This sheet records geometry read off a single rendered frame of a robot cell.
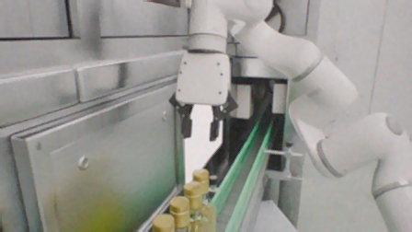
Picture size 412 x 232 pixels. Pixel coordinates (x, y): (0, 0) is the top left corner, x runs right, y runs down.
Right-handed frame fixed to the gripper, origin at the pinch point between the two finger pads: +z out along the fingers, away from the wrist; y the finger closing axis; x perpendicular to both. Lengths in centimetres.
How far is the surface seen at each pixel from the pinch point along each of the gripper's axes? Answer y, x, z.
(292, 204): 19, 100, 42
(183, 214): 1.5, -9.9, 13.7
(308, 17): 18, 77, -47
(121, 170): -12.5, -7.8, 8.5
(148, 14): -16.5, 5.0, -25.1
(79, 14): -14.8, -18.6, -17.5
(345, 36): 64, 346, -106
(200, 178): 0.6, 0.7, 9.7
